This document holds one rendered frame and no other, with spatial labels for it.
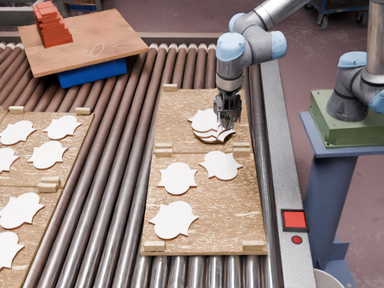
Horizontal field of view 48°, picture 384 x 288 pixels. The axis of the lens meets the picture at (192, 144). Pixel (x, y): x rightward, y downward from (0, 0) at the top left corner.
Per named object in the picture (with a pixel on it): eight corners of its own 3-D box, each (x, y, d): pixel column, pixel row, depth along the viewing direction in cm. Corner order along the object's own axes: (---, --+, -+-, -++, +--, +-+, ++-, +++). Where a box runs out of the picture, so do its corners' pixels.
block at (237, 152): (250, 153, 148) (250, 147, 146) (250, 156, 147) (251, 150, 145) (232, 153, 148) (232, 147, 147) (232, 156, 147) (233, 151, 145)
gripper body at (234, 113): (215, 124, 130) (216, 95, 121) (215, 104, 135) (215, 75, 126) (241, 124, 130) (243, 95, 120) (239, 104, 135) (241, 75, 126)
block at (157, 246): (166, 246, 119) (165, 240, 117) (166, 252, 117) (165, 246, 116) (144, 246, 119) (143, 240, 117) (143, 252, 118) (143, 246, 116)
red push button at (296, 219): (303, 215, 129) (303, 211, 128) (306, 230, 124) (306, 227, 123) (283, 214, 129) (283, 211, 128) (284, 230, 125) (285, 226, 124)
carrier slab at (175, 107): (243, 91, 182) (243, 88, 180) (252, 154, 150) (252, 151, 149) (161, 92, 183) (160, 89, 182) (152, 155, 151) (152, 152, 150)
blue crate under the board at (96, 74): (110, 46, 217) (107, 27, 211) (128, 73, 195) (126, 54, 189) (48, 59, 208) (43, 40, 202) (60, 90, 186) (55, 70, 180)
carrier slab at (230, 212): (252, 156, 149) (253, 152, 148) (267, 255, 118) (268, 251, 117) (152, 158, 150) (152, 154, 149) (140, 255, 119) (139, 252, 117)
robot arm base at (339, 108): (356, 98, 168) (361, 75, 162) (375, 119, 156) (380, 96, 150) (319, 102, 167) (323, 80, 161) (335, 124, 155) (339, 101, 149)
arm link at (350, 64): (355, 77, 161) (362, 43, 153) (378, 94, 151) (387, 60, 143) (327, 83, 159) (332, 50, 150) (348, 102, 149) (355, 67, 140)
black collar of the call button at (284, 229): (305, 212, 129) (306, 209, 128) (309, 232, 124) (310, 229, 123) (280, 212, 130) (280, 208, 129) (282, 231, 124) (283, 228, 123)
